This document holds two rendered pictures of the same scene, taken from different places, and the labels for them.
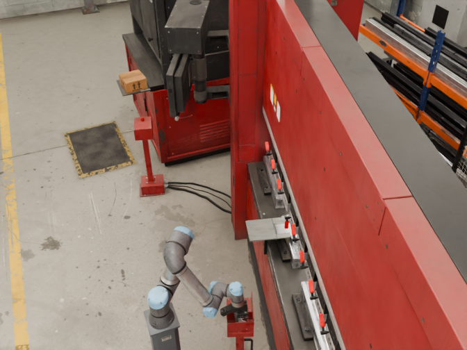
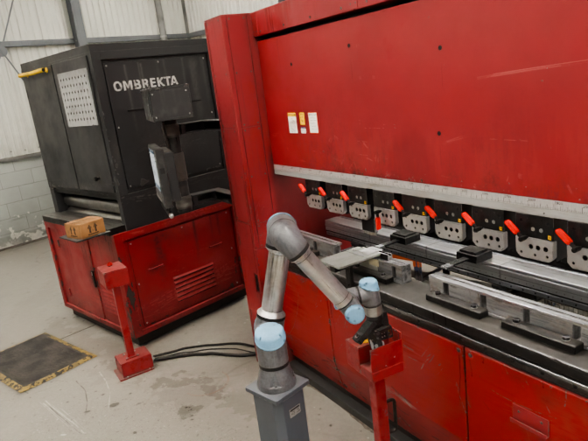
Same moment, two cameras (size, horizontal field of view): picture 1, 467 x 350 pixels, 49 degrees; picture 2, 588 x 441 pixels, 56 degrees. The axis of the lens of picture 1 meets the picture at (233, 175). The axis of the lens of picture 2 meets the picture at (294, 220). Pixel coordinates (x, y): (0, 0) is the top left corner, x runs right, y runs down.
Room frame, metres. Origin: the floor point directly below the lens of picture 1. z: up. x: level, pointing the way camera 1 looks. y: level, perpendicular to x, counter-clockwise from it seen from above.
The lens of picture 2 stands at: (-0.03, 1.05, 1.91)
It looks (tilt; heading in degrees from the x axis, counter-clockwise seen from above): 15 degrees down; 337
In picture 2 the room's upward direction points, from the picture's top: 7 degrees counter-clockwise
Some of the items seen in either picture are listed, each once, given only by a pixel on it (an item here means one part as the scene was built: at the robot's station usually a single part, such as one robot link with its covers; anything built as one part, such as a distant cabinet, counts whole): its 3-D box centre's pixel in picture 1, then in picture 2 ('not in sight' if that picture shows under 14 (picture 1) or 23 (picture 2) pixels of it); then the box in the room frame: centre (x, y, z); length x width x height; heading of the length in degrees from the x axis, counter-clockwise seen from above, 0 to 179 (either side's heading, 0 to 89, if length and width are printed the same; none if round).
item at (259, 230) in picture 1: (267, 228); (349, 257); (2.30, -0.22, 1.00); 0.26 x 0.18 x 0.01; 97
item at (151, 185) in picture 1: (147, 156); (122, 318); (3.82, 0.82, 0.41); 0.25 x 0.20 x 0.83; 97
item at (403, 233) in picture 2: not in sight; (395, 240); (2.33, -0.52, 1.01); 0.26 x 0.12 x 0.05; 97
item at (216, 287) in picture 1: (218, 291); (346, 299); (1.79, 0.09, 1.02); 0.11 x 0.11 x 0.08; 71
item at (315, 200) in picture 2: (279, 155); (319, 192); (2.74, -0.31, 1.25); 0.15 x 0.09 x 0.17; 7
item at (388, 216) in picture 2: (299, 217); (390, 206); (2.14, -0.39, 1.25); 0.15 x 0.09 x 0.17; 7
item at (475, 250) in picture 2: not in sight; (463, 257); (1.87, -0.58, 1.01); 0.26 x 0.12 x 0.05; 97
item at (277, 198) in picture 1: (273, 180); (314, 243); (2.86, -0.29, 0.92); 0.50 x 0.06 x 0.10; 7
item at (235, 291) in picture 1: (235, 292); (369, 292); (1.77, -0.01, 1.03); 0.09 x 0.08 x 0.11; 71
